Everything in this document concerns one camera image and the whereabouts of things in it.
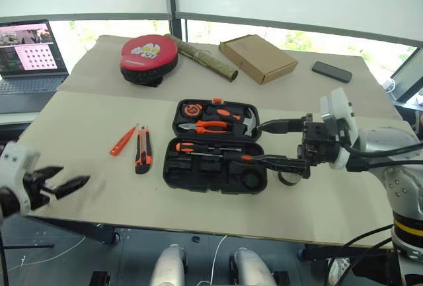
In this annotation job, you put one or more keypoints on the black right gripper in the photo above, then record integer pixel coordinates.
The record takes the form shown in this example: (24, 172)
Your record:
(322, 144)

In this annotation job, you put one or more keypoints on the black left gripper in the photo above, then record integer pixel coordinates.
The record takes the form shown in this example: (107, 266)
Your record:
(34, 190)

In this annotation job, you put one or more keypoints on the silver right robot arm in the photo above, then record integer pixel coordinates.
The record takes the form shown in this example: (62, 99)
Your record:
(403, 180)

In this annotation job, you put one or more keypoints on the black plastic tool case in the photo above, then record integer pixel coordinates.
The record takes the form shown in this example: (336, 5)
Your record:
(198, 173)

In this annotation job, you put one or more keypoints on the black tape roll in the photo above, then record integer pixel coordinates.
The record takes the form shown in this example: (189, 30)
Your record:
(288, 180)

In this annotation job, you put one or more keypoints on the beige cardboard table cover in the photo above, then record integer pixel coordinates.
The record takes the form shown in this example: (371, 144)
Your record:
(99, 78)
(115, 197)

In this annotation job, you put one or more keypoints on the orange voltage tester pen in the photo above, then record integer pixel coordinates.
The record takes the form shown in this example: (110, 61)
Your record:
(120, 144)

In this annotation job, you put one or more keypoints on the black orange utility knife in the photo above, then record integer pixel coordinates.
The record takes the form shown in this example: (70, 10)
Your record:
(144, 154)

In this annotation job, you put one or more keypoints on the black smartphone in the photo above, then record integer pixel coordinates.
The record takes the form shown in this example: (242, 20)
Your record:
(332, 72)

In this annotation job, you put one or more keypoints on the flat brown cardboard box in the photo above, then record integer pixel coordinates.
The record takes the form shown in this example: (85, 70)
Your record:
(261, 58)

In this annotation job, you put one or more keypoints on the orange black tape measure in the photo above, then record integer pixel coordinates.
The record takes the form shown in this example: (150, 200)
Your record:
(191, 109)

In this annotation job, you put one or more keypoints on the open grey laptop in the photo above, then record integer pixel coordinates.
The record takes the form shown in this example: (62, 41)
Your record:
(26, 84)

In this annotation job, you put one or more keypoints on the rolled bamboo mat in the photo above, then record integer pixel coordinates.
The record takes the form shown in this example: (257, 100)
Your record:
(208, 61)

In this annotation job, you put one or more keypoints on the silver rounded robot leg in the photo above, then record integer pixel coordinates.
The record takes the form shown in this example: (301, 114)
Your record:
(251, 267)
(168, 266)

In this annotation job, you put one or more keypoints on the dark framed monitor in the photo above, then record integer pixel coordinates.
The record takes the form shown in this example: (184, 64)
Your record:
(409, 78)

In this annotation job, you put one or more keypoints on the red round punch pad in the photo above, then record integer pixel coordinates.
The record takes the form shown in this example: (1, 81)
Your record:
(145, 55)

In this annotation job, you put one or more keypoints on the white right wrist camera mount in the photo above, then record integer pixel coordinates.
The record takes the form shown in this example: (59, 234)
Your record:
(338, 107)

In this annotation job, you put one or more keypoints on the grey window frame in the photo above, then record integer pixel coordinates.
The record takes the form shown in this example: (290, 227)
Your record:
(175, 2)

